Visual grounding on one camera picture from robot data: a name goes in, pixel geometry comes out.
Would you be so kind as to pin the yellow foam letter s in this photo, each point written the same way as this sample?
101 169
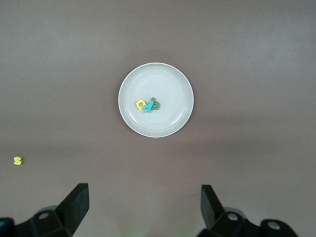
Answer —
18 160

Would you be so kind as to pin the green foam letter b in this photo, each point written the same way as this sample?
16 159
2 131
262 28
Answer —
157 106

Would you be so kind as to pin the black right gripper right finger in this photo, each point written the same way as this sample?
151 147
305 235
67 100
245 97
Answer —
217 222

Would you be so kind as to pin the brown table cover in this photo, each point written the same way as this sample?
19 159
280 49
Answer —
158 29

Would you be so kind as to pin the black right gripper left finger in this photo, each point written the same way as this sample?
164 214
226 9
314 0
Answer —
64 217

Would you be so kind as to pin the beige brown plate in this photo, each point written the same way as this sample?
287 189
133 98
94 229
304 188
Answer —
160 81

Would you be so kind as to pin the teal foam letter y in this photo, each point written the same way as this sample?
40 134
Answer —
148 107

